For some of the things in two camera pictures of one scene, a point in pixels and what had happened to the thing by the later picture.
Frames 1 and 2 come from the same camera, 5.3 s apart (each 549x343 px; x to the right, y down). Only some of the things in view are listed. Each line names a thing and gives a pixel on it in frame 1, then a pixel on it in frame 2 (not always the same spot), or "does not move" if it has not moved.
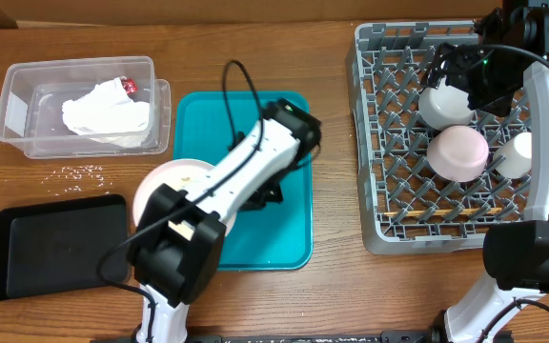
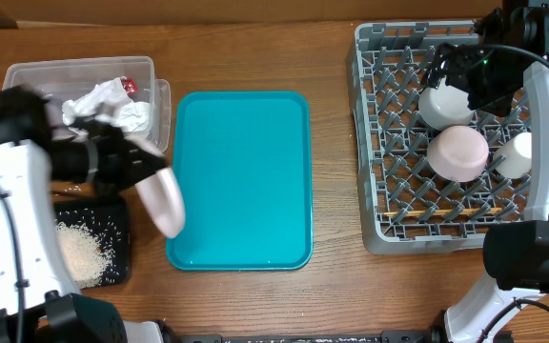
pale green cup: x=518 y=153 does not move
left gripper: x=254 y=203 → x=124 y=158
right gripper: x=499 y=103 does not move
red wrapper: x=130 y=85 does not move
